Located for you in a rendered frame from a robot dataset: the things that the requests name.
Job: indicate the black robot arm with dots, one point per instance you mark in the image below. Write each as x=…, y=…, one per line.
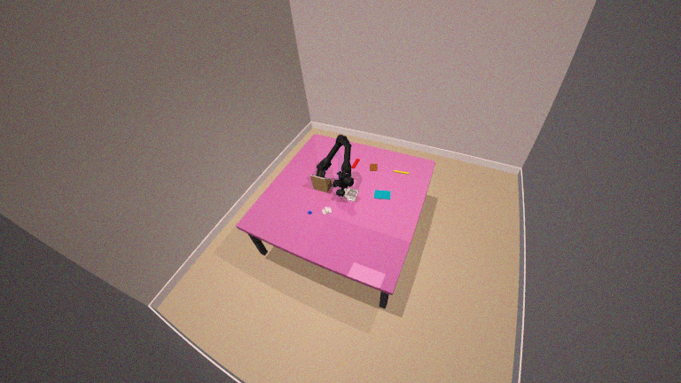
x=345, y=167

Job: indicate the teal flat square plate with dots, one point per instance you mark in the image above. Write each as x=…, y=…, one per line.
x=382, y=194

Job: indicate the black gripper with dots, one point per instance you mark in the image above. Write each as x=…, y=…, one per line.
x=341, y=191

